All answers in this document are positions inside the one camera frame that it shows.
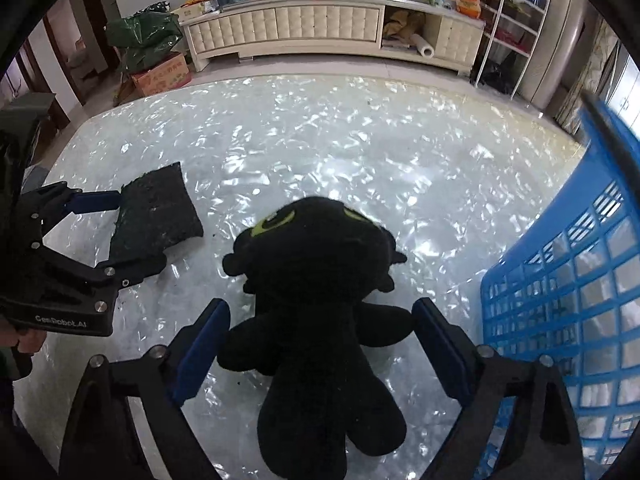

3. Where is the brown paper bag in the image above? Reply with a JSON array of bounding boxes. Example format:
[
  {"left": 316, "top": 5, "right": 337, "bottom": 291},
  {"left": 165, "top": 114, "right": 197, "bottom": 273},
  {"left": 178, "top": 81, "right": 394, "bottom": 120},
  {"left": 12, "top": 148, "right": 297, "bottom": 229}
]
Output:
[{"left": 385, "top": 10, "right": 426, "bottom": 41}]

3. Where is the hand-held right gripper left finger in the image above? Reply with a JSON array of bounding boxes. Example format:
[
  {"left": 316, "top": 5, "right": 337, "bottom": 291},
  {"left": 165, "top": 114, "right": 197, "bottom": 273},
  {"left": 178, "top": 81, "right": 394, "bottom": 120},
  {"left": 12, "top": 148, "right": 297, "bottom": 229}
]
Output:
[{"left": 57, "top": 297, "right": 232, "bottom": 480}]

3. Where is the white tufted media cabinet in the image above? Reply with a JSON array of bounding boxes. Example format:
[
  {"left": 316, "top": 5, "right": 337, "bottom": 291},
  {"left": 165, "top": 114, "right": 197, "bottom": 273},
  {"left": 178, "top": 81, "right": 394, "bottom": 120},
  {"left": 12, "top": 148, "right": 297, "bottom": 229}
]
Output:
[{"left": 180, "top": 0, "right": 487, "bottom": 78}]

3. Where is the patterned curtain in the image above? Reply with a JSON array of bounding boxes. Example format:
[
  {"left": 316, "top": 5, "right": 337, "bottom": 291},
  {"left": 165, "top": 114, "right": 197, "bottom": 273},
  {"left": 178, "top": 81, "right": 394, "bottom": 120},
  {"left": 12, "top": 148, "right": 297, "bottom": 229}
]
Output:
[{"left": 555, "top": 15, "right": 621, "bottom": 136}]

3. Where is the black plush dragon toy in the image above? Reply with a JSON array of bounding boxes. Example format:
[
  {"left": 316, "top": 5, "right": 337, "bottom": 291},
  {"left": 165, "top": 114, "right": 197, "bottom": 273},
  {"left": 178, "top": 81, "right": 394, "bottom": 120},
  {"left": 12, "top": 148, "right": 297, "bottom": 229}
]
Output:
[{"left": 216, "top": 196, "right": 408, "bottom": 478}]

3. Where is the white metal shelf rack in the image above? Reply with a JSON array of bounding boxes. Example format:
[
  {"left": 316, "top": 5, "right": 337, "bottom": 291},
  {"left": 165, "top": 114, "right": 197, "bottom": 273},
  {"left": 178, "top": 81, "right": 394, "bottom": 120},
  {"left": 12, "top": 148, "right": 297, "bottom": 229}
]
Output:
[{"left": 472, "top": 0, "right": 551, "bottom": 101}]

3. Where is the green plastic bag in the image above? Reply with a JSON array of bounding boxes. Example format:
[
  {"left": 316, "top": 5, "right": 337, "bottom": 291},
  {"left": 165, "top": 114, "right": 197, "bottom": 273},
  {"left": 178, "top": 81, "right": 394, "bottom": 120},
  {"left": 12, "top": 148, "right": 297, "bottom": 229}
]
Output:
[{"left": 105, "top": 4, "right": 185, "bottom": 73}]

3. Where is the dark green scouring pad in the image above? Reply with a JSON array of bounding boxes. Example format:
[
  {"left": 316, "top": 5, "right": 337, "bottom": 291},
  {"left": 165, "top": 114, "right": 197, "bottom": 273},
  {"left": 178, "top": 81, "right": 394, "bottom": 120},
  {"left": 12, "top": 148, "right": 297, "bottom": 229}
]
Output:
[{"left": 107, "top": 161, "right": 205, "bottom": 273}]

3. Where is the person's left hand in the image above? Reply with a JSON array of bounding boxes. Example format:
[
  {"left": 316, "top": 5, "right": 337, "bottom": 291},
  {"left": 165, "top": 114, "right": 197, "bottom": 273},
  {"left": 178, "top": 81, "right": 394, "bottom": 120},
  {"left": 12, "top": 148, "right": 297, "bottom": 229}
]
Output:
[{"left": 10, "top": 329, "right": 47, "bottom": 358}]

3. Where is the black bag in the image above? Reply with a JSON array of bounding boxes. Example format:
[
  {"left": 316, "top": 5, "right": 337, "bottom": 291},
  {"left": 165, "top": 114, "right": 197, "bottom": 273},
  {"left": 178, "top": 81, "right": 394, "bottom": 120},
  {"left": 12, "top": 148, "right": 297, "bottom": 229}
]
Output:
[{"left": 482, "top": 62, "right": 516, "bottom": 96}]

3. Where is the printed cardboard box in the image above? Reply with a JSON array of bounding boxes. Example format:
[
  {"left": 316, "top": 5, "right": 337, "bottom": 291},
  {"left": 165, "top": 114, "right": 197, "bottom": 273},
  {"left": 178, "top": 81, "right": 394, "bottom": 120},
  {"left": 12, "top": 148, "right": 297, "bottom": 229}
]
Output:
[{"left": 131, "top": 52, "right": 193, "bottom": 96}]

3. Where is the blue plastic basket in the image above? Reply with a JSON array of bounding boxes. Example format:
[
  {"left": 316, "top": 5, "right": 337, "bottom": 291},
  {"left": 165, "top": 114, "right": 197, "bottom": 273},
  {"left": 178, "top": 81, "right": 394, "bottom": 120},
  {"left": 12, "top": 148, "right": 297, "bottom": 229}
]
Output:
[{"left": 480, "top": 92, "right": 640, "bottom": 480}]

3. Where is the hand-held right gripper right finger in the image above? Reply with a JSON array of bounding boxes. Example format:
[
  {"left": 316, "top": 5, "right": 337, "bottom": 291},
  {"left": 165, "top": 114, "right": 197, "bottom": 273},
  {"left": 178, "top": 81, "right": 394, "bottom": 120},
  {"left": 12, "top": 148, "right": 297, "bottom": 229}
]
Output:
[{"left": 411, "top": 297, "right": 586, "bottom": 480}]

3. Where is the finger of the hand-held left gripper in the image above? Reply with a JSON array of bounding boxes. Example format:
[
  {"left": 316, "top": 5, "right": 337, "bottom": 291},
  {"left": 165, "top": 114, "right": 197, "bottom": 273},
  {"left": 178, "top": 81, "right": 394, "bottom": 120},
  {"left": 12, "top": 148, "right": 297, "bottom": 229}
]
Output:
[
  {"left": 24, "top": 182, "right": 124, "bottom": 234},
  {"left": 36, "top": 241, "right": 169, "bottom": 289}
]

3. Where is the tall grey air conditioner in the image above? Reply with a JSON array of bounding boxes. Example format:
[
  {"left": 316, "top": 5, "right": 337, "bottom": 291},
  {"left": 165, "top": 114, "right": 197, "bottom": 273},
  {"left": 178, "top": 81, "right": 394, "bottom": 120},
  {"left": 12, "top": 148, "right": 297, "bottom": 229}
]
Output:
[{"left": 517, "top": 0, "right": 596, "bottom": 111}]

